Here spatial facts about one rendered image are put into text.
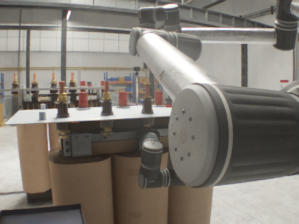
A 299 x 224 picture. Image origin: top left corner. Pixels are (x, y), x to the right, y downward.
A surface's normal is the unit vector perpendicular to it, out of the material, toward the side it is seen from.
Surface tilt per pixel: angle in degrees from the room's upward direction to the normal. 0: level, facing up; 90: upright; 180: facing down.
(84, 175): 90
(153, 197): 90
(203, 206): 90
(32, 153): 90
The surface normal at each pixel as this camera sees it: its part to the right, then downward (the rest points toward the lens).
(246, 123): 0.27, -0.26
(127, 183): -0.30, 0.10
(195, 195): 0.42, 0.09
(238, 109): 0.25, -0.52
